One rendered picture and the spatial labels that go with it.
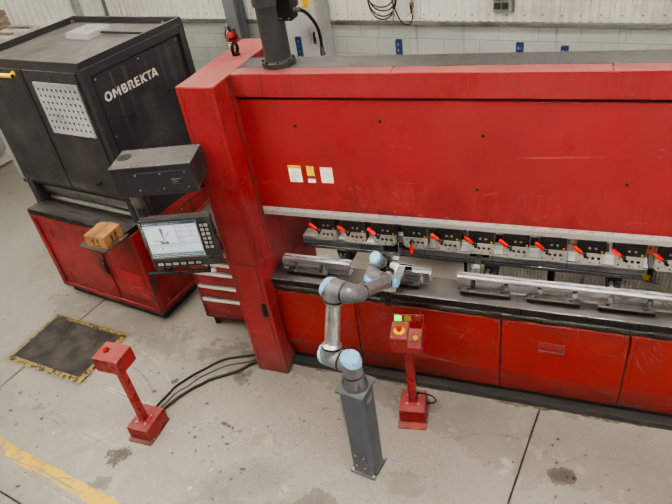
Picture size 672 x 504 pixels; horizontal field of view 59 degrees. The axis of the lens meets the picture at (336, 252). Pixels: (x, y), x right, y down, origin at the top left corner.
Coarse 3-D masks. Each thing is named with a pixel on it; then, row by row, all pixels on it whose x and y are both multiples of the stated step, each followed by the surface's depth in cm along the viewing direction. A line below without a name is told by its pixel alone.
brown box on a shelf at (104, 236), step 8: (96, 224) 467; (104, 224) 464; (112, 224) 463; (88, 232) 458; (96, 232) 456; (104, 232) 455; (112, 232) 457; (120, 232) 465; (88, 240) 457; (96, 240) 453; (104, 240) 451; (112, 240) 458; (120, 240) 463; (88, 248) 460; (96, 248) 458; (104, 248) 456
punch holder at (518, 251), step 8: (504, 240) 347; (512, 240) 346; (520, 240) 344; (528, 240) 342; (504, 248) 350; (512, 248) 348; (520, 248) 347; (528, 248) 345; (512, 256) 352; (520, 256) 350; (528, 256) 348
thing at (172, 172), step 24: (192, 144) 356; (120, 168) 342; (144, 168) 340; (168, 168) 340; (192, 168) 340; (120, 192) 352; (144, 192) 351; (168, 192) 350; (144, 216) 372; (144, 240) 383
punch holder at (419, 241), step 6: (408, 228) 366; (414, 228) 364; (420, 228) 363; (426, 228) 361; (408, 234) 368; (414, 234) 367; (420, 234) 365; (426, 234) 364; (408, 240) 371; (414, 240) 369; (420, 240) 368; (426, 240) 366; (408, 246) 373; (414, 246) 372; (420, 246) 370; (426, 246) 369
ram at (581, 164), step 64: (256, 128) 360; (320, 128) 345; (384, 128) 331; (448, 128) 318; (512, 128) 306; (576, 128) 295; (640, 128) 285; (320, 192) 372; (384, 192) 356; (448, 192) 341; (512, 192) 328; (576, 192) 315; (640, 192) 303
